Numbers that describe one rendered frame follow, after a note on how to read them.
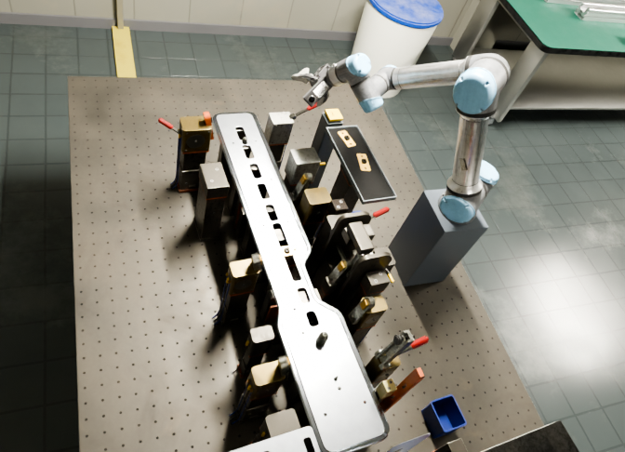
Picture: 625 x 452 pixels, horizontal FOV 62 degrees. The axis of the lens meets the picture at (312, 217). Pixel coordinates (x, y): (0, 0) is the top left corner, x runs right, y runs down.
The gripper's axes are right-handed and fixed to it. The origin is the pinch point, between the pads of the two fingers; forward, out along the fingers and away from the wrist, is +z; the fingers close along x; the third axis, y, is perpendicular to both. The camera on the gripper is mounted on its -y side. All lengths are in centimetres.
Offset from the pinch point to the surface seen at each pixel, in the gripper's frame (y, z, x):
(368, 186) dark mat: -19.5, -21.3, -34.2
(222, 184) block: -46.3, 7.5, 0.5
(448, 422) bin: -69, -32, -109
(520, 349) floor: 8, 25, -202
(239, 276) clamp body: -73, -16, -16
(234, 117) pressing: -13.7, 29.3, 8.4
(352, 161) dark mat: -13.0, -13.7, -26.7
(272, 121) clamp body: -8.8, 16.9, -1.9
